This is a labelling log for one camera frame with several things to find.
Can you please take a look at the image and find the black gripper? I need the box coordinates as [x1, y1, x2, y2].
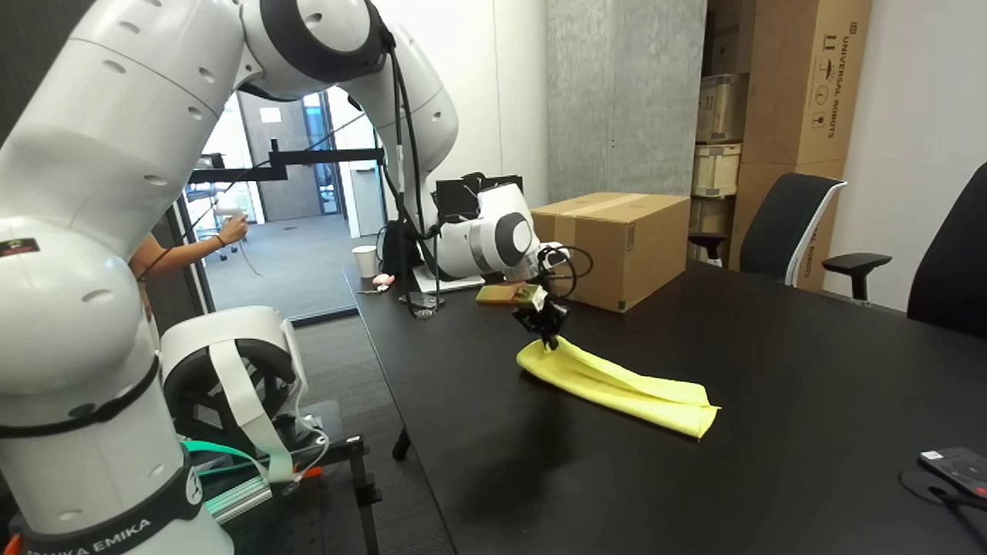
[513, 240, 575, 353]

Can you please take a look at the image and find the yellow microfibre cloth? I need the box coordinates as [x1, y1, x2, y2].
[516, 336, 723, 444]

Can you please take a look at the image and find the person's bare forearm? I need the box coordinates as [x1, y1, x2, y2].
[128, 232, 227, 282]

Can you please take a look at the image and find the person's hand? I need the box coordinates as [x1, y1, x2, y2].
[213, 213, 253, 253]

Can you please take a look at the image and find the small wooden block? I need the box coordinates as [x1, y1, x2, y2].
[471, 279, 530, 311]

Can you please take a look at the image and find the brown cardboard box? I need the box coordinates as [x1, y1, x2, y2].
[530, 188, 695, 315]

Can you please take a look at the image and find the small shelved cardboard box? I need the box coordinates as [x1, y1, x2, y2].
[695, 72, 750, 144]
[690, 137, 746, 200]

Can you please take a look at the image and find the black metal stand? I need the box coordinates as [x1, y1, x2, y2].
[291, 428, 418, 555]

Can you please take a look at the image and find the black mesh office chair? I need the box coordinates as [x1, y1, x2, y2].
[689, 170, 852, 288]

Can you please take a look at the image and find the tall upright cardboard box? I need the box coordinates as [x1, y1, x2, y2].
[735, 0, 875, 297]

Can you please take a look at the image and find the black office chair with armrest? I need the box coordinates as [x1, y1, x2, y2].
[821, 161, 987, 343]

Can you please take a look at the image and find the black smartphone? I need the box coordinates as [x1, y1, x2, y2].
[916, 439, 987, 505]

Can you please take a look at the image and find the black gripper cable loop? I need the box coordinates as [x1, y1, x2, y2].
[543, 240, 599, 303]

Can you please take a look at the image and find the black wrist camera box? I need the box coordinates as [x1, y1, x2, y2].
[430, 170, 500, 225]

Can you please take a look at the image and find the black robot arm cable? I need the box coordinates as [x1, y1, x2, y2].
[379, 40, 437, 244]

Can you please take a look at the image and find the black horizontal camera bar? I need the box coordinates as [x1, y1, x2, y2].
[187, 137, 389, 188]

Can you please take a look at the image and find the white strapped VR headset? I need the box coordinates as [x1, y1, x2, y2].
[158, 303, 316, 486]

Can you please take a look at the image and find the green cable bundle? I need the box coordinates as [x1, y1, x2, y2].
[179, 434, 332, 518]

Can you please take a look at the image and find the black phone cable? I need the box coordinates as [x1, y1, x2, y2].
[898, 461, 987, 548]

